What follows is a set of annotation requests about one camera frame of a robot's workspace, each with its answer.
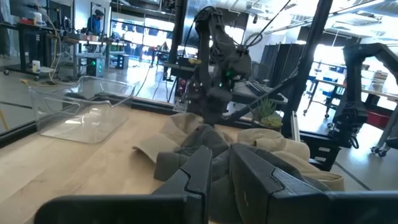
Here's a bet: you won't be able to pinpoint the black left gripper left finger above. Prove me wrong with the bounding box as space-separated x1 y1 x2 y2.
34 145 213 224

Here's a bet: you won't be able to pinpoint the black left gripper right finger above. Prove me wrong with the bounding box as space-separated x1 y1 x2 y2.
229 142 398 224

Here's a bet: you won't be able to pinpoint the dark grey cap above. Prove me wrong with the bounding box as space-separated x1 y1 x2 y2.
154 123 231 183
207 143 332 224

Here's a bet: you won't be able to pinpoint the beige cap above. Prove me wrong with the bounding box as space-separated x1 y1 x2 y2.
132 112 208 165
273 151 345 192
236 128 312 162

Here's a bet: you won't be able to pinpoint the green spiky succulent plant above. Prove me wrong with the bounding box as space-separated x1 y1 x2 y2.
252 96 278 122

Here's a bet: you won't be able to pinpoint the yellow-green rosette succulent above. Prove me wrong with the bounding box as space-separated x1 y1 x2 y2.
260 114 284 129

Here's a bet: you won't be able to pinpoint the black divider panels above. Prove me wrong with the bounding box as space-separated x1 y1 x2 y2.
260 43 307 90

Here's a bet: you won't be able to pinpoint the clear plastic bin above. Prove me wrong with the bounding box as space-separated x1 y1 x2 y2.
28 75 141 144

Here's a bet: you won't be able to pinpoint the computer tower with lights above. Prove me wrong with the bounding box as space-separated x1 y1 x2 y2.
86 57 105 78

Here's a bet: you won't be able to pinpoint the red storage bin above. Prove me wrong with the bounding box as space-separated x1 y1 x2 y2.
366 110 391 130

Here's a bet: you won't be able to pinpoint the person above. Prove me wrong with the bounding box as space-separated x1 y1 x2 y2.
86 8 106 35

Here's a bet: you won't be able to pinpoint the black workbench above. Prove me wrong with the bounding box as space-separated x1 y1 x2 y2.
0 21 58 77

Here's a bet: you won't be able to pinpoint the black diagonal frame brace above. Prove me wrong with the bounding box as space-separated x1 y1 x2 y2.
222 73 301 123

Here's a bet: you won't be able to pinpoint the black frame post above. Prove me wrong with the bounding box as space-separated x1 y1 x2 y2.
163 0 190 82
280 0 334 139

